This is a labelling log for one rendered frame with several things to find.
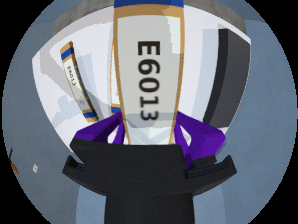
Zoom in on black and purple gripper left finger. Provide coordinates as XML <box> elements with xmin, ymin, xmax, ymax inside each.
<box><xmin>73</xmin><ymin>111</ymin><xmax>125</xmax><ymax>144</ymax></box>

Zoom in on black low platform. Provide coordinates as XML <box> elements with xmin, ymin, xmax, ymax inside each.
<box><xmin>202</xmin><ymin>28</ymin><xmax>251</xmax><ymax>128</ymax></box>

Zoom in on white welding electrode pack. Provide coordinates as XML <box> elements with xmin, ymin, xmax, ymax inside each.
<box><xmin>60</xmin><ymin>42</ymin><xmax>99</xmax><ymax>123</ymax></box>
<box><xmin>113</xmin><ymin>0</ymin><xmax>185</xmax><ymax>145</ymax></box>
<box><xmin>110</xmin><ymin>40</ymin><xmax>121</xmax><ymax>115</ymax></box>

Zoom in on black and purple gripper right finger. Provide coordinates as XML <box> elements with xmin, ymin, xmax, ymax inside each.
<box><xmin>174</xmin><ymin>111</ymin><xmax>226</xmax><ymax>170</ymax></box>

